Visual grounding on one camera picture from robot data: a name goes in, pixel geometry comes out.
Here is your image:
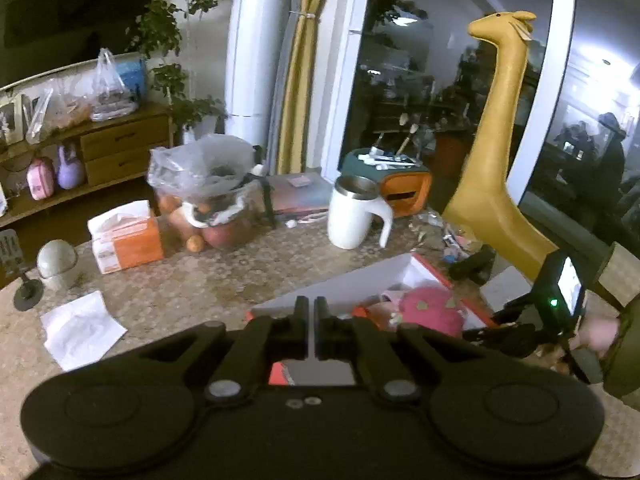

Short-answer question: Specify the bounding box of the yellow curtain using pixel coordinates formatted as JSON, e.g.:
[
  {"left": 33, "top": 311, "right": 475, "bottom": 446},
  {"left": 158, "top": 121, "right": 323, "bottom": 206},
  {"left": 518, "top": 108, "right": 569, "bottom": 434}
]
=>
[{"left": 276, "top": 0, "right": 341, "bottom": 176}]

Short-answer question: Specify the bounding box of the blue picture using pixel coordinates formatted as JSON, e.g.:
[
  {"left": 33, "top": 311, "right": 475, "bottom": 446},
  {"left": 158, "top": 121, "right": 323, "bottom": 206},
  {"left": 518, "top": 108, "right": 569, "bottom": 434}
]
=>
[{"left": 113, "top": 57, "right": 149, "bottom": 104}]

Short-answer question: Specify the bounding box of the person's right hand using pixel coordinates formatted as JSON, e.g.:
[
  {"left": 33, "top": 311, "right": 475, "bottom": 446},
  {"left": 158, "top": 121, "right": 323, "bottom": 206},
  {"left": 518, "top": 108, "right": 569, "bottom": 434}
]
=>
[{"left": 569, "top": 315, "right": 624, "bottom": 354}]

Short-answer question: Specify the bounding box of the grey round container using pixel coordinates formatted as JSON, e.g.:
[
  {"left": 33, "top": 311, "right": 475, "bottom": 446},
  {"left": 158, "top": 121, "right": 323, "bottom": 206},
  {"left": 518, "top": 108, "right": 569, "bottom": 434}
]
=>
[{"left": 36, "top": 238, "right": 80, "bottom": 292}]

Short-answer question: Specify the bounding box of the white standing air conditioner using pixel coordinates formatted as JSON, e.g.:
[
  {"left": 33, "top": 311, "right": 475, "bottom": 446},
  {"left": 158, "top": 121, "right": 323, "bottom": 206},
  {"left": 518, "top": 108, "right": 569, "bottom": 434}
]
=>
[{"left": 224, "top": 0, "right": 296, "bottom": 122}]

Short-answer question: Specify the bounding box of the yellow giraffe figure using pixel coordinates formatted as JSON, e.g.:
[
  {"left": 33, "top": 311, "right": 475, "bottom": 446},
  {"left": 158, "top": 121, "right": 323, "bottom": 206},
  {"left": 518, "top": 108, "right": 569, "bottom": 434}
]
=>
[{"left": 442, "top": 9, "right": 621, "bottom": 306}]

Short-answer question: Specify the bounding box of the green potted plant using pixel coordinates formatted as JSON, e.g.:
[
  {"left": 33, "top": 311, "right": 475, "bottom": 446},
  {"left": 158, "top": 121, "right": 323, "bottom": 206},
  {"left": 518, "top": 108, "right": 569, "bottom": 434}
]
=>
[{"left": 124, "top": 0, "right": 231, "bottom": 146}]

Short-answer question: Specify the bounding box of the clear plastic bag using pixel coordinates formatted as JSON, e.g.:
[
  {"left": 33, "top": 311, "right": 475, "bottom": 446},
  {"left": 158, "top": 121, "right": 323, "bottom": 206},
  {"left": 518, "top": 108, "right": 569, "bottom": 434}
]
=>
[
  {"left": 89, "top": 47, "right": 139, "bottom": 122},
  {"left": 24, "top": 84, "right": 94, "bottom": 145}
]

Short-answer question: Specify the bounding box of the orange cardboard box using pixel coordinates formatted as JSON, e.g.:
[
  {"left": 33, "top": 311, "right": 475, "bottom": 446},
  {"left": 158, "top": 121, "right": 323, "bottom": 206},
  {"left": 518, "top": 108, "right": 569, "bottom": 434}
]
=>
[{"left": 244, "top": 252, "right": 501, "bottom": 386}]

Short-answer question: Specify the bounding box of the stack of books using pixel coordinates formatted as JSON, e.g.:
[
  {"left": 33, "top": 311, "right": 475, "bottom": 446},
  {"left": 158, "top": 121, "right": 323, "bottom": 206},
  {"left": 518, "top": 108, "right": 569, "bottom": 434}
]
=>
[{"left": 269, "top": 172, "right": 336, "bottom": 216}]

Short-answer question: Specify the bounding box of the grey phone stand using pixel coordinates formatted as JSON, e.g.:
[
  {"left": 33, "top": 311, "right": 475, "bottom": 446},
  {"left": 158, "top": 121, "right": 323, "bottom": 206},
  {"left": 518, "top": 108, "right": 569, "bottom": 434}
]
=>
[{"left": 0, "top": 228, "right": 45, "bottom": 311}]

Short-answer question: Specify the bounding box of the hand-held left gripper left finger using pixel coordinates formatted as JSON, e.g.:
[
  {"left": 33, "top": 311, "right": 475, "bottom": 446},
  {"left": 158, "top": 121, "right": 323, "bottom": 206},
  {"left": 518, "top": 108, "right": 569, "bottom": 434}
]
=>
[{"left": 137, "top": 296, "right": 310, "bottom": 409}]

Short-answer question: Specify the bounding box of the pile of small clutter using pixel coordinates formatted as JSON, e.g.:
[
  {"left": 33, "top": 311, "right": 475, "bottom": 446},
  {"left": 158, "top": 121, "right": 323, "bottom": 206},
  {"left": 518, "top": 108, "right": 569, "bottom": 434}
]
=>
[{"left": 409, "top": 212, "right": 484, "bottom": 264}]

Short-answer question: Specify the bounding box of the photo frame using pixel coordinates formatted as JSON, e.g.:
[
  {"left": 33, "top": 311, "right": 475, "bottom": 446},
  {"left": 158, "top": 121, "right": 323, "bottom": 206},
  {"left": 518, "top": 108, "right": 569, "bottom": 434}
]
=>
[{"left": 0, "top": 93, "right": 26, "bottom": 147}]

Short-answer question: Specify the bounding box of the wooden television cabinet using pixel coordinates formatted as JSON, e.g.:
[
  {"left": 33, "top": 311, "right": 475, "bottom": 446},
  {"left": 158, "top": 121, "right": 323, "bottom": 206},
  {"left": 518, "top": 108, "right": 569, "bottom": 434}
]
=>
[{"left": 0, "top": 102, "right": 174, "bottom": 229}]

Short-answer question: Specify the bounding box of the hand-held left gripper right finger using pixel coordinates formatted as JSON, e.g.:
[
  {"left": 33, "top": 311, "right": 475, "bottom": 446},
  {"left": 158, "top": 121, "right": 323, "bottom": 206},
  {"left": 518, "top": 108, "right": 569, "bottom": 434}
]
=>
[{"left": 314, "top": 296, "right": 494, "bottom": 406}]

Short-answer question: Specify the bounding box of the plastic bag of fruit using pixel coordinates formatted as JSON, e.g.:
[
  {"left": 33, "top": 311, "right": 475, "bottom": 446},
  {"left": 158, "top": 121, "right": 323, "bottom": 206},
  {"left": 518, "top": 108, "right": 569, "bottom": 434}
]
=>
[{"left": 146, "top": 133, "right": 276, "bottom": 252}]

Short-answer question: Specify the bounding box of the white mug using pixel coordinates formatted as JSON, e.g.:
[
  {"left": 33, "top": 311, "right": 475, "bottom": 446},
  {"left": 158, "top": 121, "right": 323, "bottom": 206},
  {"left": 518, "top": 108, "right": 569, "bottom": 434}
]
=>
[{"left": 327, "top": 174, "right": 395, "bottom": 251}]

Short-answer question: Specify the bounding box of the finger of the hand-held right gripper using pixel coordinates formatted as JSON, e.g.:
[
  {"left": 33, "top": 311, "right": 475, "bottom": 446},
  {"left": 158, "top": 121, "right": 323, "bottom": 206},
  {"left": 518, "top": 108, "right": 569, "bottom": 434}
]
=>
[
  {"left": 462, "top": 322, "right": 540, "bottom": 360},
  {"left": 491, "top": 292, "right": 539, "bottom": 324}
]

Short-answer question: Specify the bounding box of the pink plush strawberry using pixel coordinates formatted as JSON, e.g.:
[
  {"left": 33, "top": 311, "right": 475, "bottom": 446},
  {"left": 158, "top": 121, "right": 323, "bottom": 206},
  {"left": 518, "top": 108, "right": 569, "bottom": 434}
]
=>
[{"left": 397, "top": 287, "right": 466, "bottom": 339}]

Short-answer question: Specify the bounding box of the white tissue paper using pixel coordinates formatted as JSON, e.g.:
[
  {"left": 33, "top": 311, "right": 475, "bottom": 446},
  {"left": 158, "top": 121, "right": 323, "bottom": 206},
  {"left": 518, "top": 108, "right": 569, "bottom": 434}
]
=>
[{"left": 39, "top": 290, "right": 129, "bottom": 374}]

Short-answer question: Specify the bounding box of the orange tissue pack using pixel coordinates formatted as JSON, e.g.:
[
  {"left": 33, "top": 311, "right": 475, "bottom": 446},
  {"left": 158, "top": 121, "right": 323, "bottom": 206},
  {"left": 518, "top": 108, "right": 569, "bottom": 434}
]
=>
[{"left": 87, "top": 199, "right": 165, "bottom": 275}]

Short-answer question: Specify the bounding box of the person's right forearm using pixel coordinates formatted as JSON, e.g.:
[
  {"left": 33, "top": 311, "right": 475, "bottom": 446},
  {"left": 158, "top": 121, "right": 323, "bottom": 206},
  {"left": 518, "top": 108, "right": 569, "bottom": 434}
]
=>
[{"left": 594, "top": 242, "right": 640, "bottom": 404}]

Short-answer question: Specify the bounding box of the green orange desk organizer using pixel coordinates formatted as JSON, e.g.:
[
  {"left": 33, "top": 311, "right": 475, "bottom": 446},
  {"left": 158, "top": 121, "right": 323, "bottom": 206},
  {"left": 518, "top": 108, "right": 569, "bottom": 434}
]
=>
[{"left": 341, "top": 147, "right": 434, "bottom": 219}]

